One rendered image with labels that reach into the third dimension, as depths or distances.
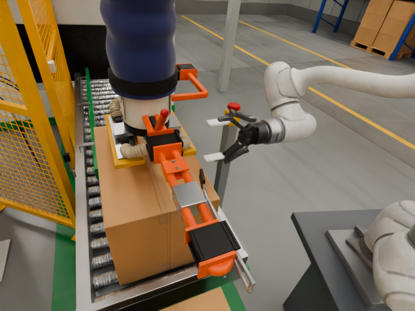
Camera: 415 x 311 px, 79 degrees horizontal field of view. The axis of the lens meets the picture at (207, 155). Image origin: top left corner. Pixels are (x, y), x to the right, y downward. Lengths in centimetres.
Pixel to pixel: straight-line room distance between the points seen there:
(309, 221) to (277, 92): 62
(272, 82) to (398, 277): 69
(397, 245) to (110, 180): 94
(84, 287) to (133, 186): 45
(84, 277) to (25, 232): 111
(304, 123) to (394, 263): 48
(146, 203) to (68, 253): 118
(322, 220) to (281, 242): 84
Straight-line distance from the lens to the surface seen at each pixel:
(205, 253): 50
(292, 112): 92
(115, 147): 95
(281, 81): 93
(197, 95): 104
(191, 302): 117
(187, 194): 59
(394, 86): 88
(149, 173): 102
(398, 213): 107
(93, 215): 145
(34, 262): 207
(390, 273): 93
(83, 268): 123
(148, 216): 87
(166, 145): 71
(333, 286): 112
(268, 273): 192
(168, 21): 79
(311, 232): 122
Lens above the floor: 164
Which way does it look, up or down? 38 degrees down
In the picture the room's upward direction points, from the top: 7 degrees clockwise
